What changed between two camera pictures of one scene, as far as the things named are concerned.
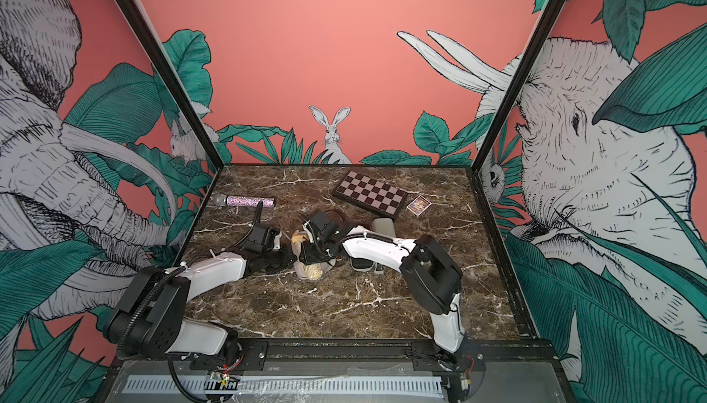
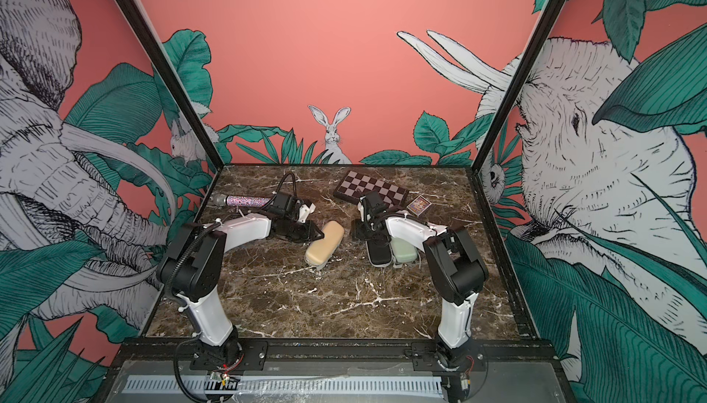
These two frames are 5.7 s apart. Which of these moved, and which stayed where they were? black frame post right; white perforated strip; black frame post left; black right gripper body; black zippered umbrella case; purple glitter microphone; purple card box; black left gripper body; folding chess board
Moved: black left gripper body; black right gripper body; black zippered umbrella case
Stayed: purple glitter microphone; folding chess board; purple card box; white perforated strip; black frame post left; black frame post right
